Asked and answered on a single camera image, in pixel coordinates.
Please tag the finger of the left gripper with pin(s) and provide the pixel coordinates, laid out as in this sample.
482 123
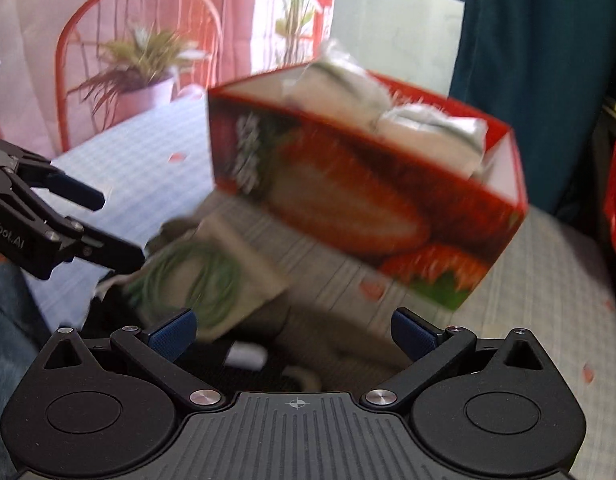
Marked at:
41 173
104 249

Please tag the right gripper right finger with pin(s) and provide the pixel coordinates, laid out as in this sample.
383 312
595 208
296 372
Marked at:
434 354

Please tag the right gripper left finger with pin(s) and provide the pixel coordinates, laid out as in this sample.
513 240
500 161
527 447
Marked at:
152 352

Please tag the olive knitted cloth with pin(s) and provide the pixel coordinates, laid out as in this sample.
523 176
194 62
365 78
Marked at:
286 346

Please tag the white zippered pouch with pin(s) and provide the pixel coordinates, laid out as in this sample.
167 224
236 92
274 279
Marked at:
383 105

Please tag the blue plaid tablecloth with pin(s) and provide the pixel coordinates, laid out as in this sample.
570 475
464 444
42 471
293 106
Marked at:
550 279

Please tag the potted green plant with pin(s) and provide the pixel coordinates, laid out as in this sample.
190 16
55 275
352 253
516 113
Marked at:
139 73

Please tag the red strawberry cardboard box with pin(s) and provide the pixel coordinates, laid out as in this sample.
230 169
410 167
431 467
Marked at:
428 191

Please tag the tall leafy plant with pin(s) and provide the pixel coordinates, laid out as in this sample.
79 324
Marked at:
295 10

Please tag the teal curtain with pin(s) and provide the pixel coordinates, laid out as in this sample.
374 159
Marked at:
543 67

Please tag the red wire chair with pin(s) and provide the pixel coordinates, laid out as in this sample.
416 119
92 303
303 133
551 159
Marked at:
102 20

